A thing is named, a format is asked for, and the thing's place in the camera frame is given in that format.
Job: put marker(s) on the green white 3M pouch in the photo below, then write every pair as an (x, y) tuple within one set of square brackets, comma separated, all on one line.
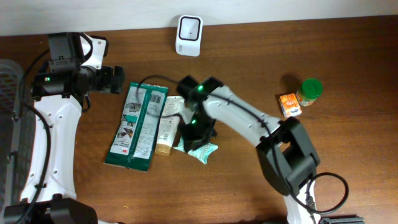
[(134, 142)]

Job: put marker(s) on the small orange white box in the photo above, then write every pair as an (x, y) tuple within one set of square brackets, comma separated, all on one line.
[(289, 105)]

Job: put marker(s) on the teal wet wipes pack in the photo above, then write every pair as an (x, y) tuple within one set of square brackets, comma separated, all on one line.
[(202, 153)]

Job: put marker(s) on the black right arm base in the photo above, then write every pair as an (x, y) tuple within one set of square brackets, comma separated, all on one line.
[(320, 220)]

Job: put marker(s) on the green lid glass jar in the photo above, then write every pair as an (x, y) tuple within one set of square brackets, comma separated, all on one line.
[(310, 90)]

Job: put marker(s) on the left black and white arm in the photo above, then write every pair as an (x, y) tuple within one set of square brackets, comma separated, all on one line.
[(70, 69)]

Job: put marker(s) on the grey plastic mesh basket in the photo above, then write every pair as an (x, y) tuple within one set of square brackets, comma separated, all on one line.
[(17, 128)]

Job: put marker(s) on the right black and white arm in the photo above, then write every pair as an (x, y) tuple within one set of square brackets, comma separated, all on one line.
[(286, 154)]

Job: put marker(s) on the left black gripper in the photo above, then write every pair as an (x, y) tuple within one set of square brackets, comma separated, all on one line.
[(109, 79)]

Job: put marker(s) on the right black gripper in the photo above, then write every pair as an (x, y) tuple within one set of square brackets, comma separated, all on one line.
[(194, 136)]

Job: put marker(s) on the white barcode scanner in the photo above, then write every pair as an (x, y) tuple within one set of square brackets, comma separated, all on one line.
[(188, 37)]

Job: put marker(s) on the white Pantene conditioner tube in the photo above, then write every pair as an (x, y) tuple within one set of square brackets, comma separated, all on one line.
[(168, 124)]

